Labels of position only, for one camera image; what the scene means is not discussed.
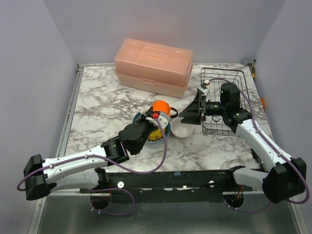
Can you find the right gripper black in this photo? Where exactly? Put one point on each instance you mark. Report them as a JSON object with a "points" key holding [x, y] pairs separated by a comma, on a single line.
{"points": [[200, 107]]}

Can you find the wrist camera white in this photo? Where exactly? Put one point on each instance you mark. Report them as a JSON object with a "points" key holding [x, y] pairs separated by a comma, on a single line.
{"points": [[162, 118], [203, 88]]}

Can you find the orange object at right edge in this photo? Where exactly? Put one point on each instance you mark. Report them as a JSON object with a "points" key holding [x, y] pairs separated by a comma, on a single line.
{"points": [[262, 102]]}

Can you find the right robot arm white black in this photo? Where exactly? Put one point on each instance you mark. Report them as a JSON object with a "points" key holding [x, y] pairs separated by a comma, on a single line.
{"points": [[285, 176]]}

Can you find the black wire dish rack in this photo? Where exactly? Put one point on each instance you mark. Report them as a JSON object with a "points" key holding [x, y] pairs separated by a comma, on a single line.
{"points": [[226, 80]]}

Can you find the pink translucent storage box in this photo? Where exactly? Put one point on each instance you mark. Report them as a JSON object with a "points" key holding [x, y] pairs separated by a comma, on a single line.
{"points": [[154, 67]]}

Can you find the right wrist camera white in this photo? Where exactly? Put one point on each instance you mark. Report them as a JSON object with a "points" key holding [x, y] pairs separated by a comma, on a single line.
{"points": [[203, 88]]}

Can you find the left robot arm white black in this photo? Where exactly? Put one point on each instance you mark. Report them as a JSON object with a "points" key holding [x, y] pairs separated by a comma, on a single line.
{"points": [[84, 170]]}

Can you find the large teal rimmed plate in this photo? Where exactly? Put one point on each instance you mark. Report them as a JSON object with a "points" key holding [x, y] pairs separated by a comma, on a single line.
{"points": [[167, 131]]}

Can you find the white cylinder at edge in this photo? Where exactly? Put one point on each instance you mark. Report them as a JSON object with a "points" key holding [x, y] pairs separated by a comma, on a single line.
{"points": [[245, 158]]}

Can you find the small yellow patterned plate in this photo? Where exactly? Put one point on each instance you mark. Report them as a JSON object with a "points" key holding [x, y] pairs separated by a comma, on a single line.
{"points": [[155, 135]]}

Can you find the orange mug black handle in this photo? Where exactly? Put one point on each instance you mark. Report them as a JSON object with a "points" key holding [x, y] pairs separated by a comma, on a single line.
{"points": [[162, 106]]}

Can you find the yellow black tool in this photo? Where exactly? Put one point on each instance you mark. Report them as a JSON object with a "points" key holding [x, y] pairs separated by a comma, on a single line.
{"points": [[253, 68]]}

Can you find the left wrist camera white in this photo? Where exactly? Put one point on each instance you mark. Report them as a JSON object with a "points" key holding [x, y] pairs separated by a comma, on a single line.
{"points": [[162, 118]]}

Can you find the white floral bowl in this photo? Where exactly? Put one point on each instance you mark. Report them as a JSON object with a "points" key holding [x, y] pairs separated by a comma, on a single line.
{"points": [[179, 129]]}

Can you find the black front mounting rail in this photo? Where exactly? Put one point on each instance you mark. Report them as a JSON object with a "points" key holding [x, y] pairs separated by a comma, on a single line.
{"points": [[164, 187]]}

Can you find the black bolt at edge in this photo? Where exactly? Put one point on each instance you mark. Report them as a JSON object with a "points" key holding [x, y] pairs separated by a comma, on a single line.
{"points": [[259, 161]]}

